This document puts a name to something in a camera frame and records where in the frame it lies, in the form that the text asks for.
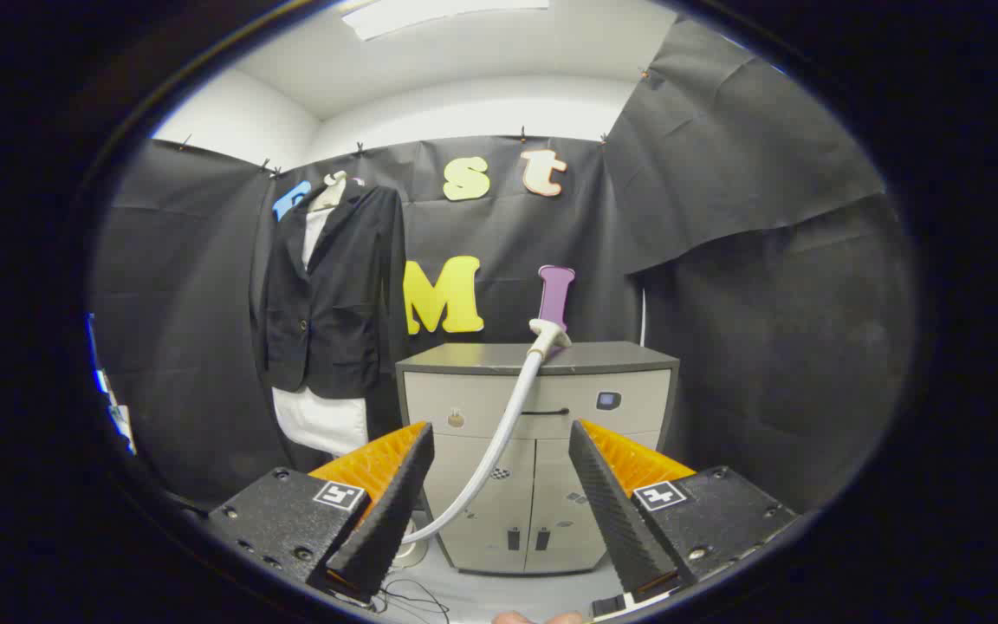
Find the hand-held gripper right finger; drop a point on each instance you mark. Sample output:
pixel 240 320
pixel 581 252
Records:
pixel 612 511

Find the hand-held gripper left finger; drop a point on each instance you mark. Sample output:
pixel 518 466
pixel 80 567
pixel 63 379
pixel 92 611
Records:
pixel 386 529

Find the white shirt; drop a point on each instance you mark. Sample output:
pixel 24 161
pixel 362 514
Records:
pixel 321 420

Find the white garment steamer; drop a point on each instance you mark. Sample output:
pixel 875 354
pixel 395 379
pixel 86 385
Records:
pixel 512 416

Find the black suit jacket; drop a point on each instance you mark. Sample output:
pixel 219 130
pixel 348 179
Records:
pixel 334 312

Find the small cabinet digital lock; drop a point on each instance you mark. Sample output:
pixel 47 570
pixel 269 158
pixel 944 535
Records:
pixel 608 400

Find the grey cabinet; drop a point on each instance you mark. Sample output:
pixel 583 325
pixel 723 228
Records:
pixel 482 386

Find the white and blue equipment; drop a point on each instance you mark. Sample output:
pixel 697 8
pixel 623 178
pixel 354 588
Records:
pixel 120 420

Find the ceiling light panel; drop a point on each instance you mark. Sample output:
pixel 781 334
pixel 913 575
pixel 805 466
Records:
pixel 430 16

